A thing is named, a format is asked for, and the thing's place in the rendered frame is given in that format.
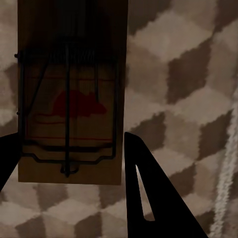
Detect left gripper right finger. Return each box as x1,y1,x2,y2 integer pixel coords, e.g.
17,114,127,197
124,132,208,238

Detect mousetrap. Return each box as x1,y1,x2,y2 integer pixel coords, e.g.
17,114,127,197
14,0,128,185

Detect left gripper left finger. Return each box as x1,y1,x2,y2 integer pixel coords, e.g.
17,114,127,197
0,133,21,191

